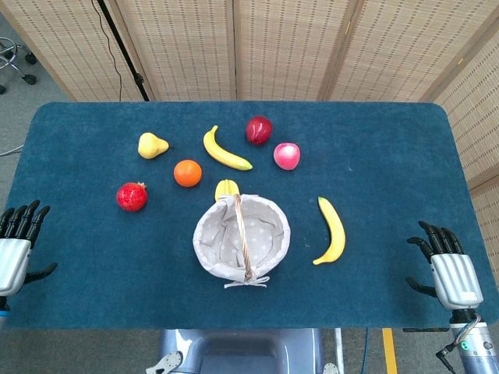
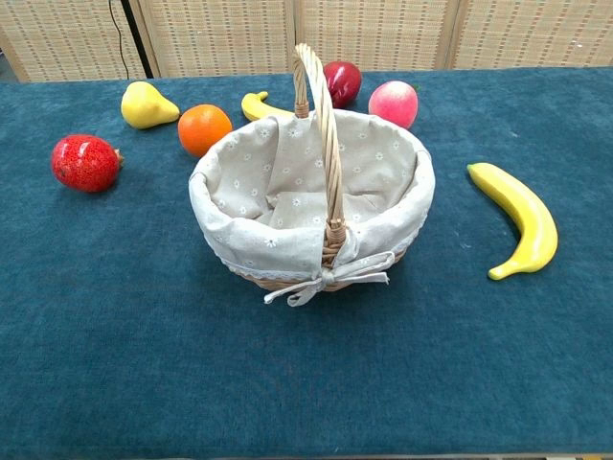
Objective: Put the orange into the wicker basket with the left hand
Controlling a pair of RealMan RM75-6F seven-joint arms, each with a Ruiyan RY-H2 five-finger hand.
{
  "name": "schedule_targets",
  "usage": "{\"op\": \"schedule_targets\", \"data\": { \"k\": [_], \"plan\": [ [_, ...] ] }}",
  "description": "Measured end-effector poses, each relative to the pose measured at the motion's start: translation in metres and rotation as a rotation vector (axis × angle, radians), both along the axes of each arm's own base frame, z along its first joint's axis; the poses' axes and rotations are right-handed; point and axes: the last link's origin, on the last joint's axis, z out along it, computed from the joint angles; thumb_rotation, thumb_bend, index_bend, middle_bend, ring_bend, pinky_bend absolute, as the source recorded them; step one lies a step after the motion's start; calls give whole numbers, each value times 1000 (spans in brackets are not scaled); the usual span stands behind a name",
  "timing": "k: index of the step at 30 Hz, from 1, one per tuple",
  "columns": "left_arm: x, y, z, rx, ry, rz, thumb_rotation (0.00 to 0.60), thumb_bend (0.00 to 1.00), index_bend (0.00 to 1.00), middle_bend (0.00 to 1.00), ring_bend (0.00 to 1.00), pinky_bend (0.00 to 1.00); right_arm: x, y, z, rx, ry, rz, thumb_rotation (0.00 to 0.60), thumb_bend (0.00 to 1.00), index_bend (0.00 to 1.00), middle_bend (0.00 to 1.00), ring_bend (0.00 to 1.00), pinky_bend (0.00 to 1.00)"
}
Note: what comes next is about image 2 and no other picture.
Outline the orange fruit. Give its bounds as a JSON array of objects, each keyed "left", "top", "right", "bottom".
[{"left": 177, "top": 103, "right": 234, "bottom": 159}]

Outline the wicker basket with cloth liner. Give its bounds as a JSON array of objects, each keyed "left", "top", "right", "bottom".
[{"left": 188, "top": 107, "right": 437, "bottom": 308}]

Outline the small yellow banana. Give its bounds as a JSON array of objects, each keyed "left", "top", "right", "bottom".
[{"left": 240, "top": 90, "right": 296, "bottom": 123}]

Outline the dark red apple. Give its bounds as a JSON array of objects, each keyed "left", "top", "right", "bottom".
[{"left": 323, "top": 60, "right": 363, "bottom": 109}]

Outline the pink peach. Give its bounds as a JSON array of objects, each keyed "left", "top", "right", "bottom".
[{"left": 368, "top": 80, "right": 420, "bottom": 130}]

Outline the teal table cloth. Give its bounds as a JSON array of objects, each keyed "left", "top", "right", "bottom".
[{"left": 0, "top": 66, "right": 613, "bottom": 455}]

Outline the yellow pear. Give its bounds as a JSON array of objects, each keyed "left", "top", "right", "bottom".
[{"left": 120, "top": 80, "right": 181, "bottom": 130}]

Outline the woven bamboo folding screen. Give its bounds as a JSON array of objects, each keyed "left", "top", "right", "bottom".
[{"left": 0, "top": 0, "right": 613, "bottom": 83}]

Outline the large yellow banana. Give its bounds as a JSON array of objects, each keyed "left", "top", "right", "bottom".
[{"left": 466, "top": 162, "right": 559, "bottom": 282}]

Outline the red pomegranate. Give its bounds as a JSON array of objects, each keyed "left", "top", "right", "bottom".
[{"left": 51, "top": 134, "right": 125, "bottom": 194}]

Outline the black cable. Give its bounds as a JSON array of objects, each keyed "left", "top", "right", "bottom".
[{"left": 107, "top": 0, "right": 130, "bottom": 79}]

